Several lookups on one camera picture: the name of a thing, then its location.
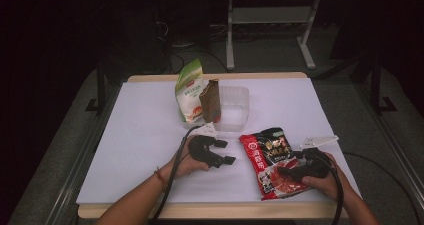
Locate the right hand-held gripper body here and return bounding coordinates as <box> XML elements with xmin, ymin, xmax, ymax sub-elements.
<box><xmin>297</xmin><ymin>134</ymin><xmax>340</xmax><ymax>182</ymax></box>

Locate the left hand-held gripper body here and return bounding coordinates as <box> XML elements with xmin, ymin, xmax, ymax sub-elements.
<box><xmin>187</xmin><ymin>121</ymin><xmax>219</xmax><ymax>169</ymax></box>

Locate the red and black food packet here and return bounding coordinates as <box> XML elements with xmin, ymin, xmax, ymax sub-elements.
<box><xmin>238</xmin><ymin>127</ymin><xmax>310</xmax><ymax>201</ymax></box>

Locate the clear plastic bin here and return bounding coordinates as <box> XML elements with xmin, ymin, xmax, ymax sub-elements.
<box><xmin>181</xmin><ymin>84</ymin><xmax>251</xmax><ymax>134</ymax></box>

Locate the brown and gold food packet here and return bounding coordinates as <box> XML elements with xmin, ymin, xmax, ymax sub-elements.
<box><xmin>198</xmin><ymin>78</ymin><xmax>222</xmax><ymax>125</ymax></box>

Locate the white and green food packet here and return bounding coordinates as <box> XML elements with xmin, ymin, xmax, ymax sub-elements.
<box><xmin>174</xmin><ymin>58</ymin><xmax>205</xmax><ymax>125</ymax></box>

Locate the person's left hand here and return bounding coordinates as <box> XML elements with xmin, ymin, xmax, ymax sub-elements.
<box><xmin>164</xmin><ymin>136</ymin><xmax>211</xmax><ymax>180</ymax></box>

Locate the person's right hand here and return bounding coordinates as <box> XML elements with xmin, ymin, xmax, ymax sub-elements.
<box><xmin>301</xmin><ymin>152</ymin><xmax>350</xmax><ymax>202</ymax></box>

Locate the white table cover sheet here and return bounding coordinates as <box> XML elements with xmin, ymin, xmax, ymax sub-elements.
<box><xmin>75</xmin><ymin>77</ymin><xmax>363</xmax><ymax>205</ymax></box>

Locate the black metal stand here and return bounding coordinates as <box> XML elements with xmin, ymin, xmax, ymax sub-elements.
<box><xmin>84</xmin><ymin>60</ymin><xmax>108</xmax><ymax>115</ymax></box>
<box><xmin>369</xmin><ymin>54</ymin><xmax>398</xmax><ymax>115</ymax></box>

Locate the white metal stand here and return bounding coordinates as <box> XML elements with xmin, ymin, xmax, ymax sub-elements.
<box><xmin>225</xmin><ymin>0</ymin><xmax>323</xmax><ymax>72</ymax></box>

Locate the right hand-held gripper black cable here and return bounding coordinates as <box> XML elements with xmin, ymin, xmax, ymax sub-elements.
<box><xmin>314</xmin><ymin>150</ymin><xmax>345</xmax><ymax>225</ymax></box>

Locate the hand-held gripper black cable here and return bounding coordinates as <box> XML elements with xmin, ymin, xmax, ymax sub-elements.
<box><xmin>149</xmin><ymin>125</ymin><xmax>202</xmax><ymax>225</ymax></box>
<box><xmin>314</xmin><ymin>150</ymin><xmax>345</xmax><ymax>225</ymax></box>

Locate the left hand-held gripper black cable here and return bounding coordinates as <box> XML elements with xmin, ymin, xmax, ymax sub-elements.
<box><xmin>149</xmin><ymin>125</ymin><xmax>202</xmax><ymax>225</ymax></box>

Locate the red string bracelet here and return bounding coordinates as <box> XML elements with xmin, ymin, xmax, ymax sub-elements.
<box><xmin>153</xmin><ymin>166</ymin><xmax>170</xmax><ymax>193</ymax></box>

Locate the thin black floor cable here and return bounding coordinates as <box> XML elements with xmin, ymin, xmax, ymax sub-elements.
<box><xmin>343</xmin><ymin>151</ymin><xmax>424</xmax><ymax>225</ymax></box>

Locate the black cable loop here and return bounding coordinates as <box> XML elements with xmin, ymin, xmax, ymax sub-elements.
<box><xmin>167</xmin><ymin>49</ymin><xmax>186</xmax><ymax>75</ymax></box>

